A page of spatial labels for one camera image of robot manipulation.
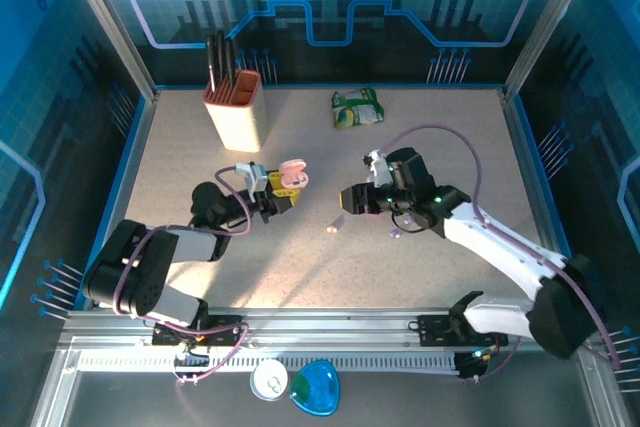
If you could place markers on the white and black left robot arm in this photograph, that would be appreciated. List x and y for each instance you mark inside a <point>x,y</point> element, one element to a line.
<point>130,272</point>

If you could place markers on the beige knife block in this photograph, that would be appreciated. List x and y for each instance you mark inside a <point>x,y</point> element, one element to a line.
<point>240,122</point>

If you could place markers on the green snack bag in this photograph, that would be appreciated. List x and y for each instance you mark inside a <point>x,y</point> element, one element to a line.
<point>357,109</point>

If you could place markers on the white round can lid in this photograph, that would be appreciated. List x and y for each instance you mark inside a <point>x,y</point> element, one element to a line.
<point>262,377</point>

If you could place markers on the blue green plastic dish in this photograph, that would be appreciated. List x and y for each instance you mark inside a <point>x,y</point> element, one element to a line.
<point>315,392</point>

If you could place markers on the aluminium side rail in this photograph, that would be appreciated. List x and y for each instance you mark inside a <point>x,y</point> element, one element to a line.
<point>530,172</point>
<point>127,187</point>

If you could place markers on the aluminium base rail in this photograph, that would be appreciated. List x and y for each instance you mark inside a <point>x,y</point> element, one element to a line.
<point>325,327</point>

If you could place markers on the aluminium frame post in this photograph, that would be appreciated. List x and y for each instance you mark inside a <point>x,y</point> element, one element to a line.
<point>550,22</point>
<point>105,22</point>

